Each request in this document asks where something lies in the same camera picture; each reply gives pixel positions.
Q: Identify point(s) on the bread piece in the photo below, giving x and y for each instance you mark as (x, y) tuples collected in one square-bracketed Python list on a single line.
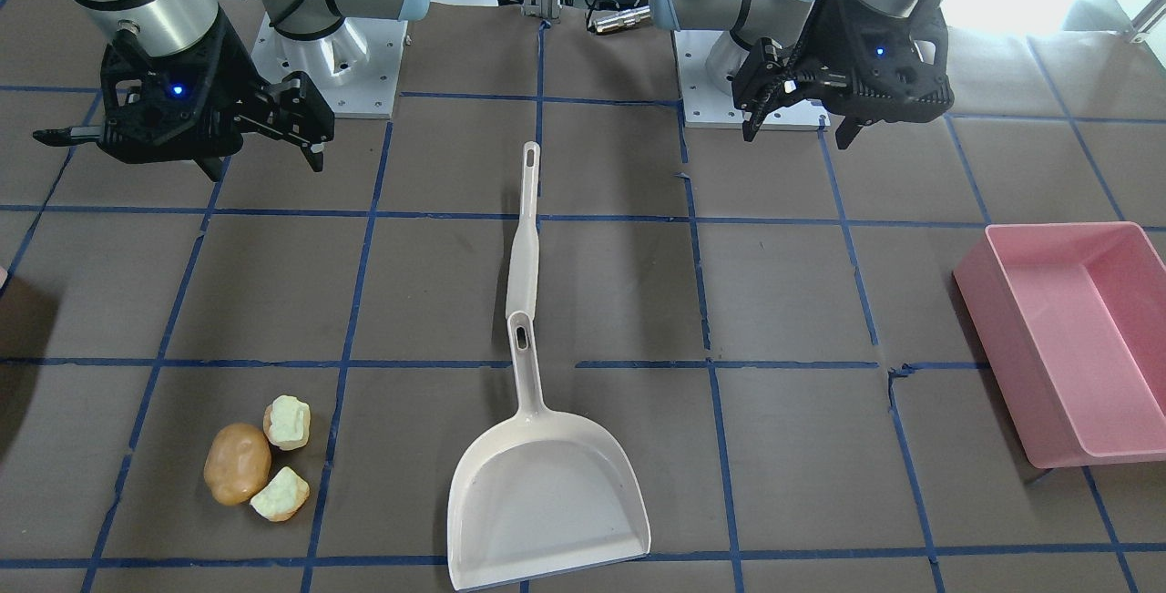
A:
[(282, 497), (287, 423)]

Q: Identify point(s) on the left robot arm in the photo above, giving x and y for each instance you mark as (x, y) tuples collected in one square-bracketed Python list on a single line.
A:
[(789, 22)]

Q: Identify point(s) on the brown bread roll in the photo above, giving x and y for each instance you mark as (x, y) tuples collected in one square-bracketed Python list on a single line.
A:
[(237, 464)]

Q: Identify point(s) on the beige plastic dustpan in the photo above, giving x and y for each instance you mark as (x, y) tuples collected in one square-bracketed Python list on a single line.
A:
[(543, 493)]

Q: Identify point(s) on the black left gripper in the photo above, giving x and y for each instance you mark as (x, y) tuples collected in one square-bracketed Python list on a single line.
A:
[(817, 45)]

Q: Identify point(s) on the pink plastic bin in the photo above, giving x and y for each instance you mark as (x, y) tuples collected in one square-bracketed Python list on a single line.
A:
[(1072, 319)]

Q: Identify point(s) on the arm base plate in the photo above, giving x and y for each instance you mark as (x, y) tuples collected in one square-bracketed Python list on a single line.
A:
[(353, 61), (706, 60)]

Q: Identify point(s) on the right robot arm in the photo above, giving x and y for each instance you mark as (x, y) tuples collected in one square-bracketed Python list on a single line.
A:
[(170, 26)]

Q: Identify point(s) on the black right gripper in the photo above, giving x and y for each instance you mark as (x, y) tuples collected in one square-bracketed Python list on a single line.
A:
[(230, 81)]

